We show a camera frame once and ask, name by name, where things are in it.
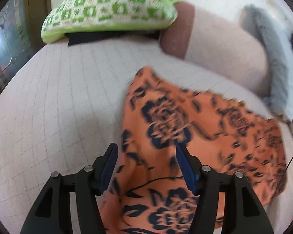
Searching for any wooden glass-panel door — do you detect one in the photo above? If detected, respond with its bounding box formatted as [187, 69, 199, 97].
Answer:
[0, 0, 51, 94]

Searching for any green patterned white pillow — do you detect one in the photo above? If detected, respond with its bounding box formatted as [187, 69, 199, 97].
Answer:
[41, 0, 180, 44]

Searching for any black flat item under pillow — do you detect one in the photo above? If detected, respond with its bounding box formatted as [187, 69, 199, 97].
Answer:
[64, 30, 161, 46]

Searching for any light grey-blue pillow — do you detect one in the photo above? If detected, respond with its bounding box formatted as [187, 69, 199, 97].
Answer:
[245, 5, 293, 121]

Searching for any beige bolster with brown band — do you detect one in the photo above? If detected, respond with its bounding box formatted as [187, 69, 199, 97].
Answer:
[159, 2, 271, 97]

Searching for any orange black floral cloth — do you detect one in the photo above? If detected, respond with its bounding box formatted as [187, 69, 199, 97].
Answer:
[100, 67, 286, 233]

